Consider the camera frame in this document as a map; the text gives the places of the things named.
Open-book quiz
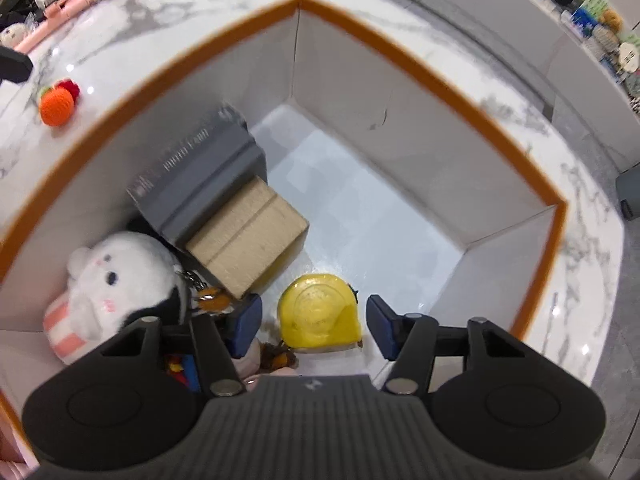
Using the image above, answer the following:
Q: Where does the grey trash bin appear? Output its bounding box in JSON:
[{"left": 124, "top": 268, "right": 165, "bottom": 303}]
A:
[{"left": 616, "top": 162, "right": 640, "bottom": 221}]

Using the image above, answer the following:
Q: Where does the dark printed picture box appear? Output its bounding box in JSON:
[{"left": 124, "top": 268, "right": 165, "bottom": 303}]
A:
[{"left": 126, "top": 101, "right": 269, "bottom": 254}]

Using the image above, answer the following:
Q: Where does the cream plush doll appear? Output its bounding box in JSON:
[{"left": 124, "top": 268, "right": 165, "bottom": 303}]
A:
[{"left": 0, "top": 24, "right": 26, "bottom": 50}]

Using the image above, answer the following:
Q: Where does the white and black plush toy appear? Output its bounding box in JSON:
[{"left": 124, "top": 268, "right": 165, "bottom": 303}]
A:
[{"left": 65, "top": 231, "right": 194, "bottom": 349}]

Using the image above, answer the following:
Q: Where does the pink striped plush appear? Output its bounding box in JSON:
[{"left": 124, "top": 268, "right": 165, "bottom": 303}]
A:
[{"left": 42, "top": 295, "right": 89, "bottom": 365}]

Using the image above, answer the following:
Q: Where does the orange-rimmed white storage box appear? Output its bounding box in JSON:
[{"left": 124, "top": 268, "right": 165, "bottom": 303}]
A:
[{"left": 0, "top": 0, "right": 569, "bottom": 467}]

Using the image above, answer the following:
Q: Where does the yellow tape measure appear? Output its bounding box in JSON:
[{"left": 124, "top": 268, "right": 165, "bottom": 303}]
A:
[{"left": 276, "top": 273, "right": 364, "bottom": 354}]

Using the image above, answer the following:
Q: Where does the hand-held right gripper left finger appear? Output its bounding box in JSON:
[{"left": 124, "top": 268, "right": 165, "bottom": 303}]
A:
[{"left": 97, "top": 294, "right": 264, "bottom": 397}]

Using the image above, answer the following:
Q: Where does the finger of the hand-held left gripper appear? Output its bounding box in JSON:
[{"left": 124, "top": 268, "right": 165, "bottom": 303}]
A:
[{"left": 0, "top": 46, "right": 34, "bottom": 84}]

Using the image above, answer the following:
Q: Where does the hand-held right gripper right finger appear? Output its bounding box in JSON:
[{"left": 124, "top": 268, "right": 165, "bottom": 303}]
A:
[{"left": 366, "top": 295, "right": 533, "bottom": 396}]

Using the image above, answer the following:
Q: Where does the orange crochet ball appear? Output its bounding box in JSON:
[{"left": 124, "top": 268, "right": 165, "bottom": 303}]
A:
[{"left": 39, "top": 77, "right": 81, "bottom": 127}]

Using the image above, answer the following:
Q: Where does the pink handheld tube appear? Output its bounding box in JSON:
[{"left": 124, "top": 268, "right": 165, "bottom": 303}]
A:
[{"left": 14, "top": 0, "right": 99, "bottom": 54}]

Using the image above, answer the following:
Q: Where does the small calico plush keychain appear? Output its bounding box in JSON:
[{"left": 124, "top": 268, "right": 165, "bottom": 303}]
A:
[{"left": 167, "top": 285, "right": 236, "bottom": 391}]

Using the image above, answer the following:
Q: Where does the small tan cardboard box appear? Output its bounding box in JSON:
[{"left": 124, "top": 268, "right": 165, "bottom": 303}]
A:
[{"left": 185, "top": 176, "right": 310, "bottom": 299}]

